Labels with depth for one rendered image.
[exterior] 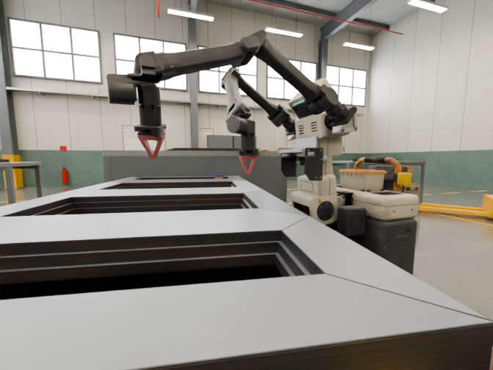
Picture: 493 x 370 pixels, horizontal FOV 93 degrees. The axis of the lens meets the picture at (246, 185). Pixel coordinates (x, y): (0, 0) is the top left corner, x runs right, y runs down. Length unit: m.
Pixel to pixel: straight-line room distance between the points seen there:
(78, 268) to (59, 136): 10.35
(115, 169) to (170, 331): 1.68
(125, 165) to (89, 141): 8.66
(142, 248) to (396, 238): 1.22
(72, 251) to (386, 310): 0.41
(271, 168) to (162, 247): 1.45
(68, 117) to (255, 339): 10.61
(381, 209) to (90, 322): 1.23
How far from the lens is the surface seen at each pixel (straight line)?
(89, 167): 10.46
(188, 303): 0.23
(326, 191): 1.26
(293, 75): 1.03
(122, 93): 0.70
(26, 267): 0.48
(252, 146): 0.90
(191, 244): 0.40
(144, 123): 0.71
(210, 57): 0.84
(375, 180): 1.47
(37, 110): 11.05
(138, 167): 1.79
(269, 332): 0.20
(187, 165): 1.73
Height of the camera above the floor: 0.99
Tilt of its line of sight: 6 degrees down
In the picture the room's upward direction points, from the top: straight up
